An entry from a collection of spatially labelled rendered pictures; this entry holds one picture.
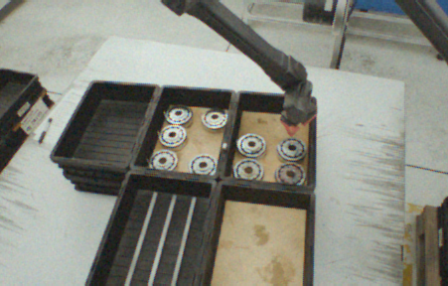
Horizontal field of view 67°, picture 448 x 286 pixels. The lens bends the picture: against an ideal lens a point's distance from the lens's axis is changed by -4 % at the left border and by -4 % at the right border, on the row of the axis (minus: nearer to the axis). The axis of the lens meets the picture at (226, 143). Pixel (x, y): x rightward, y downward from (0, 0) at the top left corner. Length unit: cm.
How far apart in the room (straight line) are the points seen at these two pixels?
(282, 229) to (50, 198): 91
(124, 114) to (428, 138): 197
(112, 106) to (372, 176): 108
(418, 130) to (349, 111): 110
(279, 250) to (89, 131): 86
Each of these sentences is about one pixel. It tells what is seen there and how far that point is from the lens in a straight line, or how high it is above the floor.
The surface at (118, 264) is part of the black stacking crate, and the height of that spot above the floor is 83.
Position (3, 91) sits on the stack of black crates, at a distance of 249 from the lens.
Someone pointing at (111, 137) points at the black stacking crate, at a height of 83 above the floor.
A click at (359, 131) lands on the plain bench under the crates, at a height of 70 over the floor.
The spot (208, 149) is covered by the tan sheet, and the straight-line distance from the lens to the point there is 129.
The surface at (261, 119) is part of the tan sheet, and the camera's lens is 137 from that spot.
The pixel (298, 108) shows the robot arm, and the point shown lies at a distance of 96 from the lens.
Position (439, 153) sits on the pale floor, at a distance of 260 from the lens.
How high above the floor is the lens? 186
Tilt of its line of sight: 53 degrees down
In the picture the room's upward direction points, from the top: 5 degrees counter-clockwise
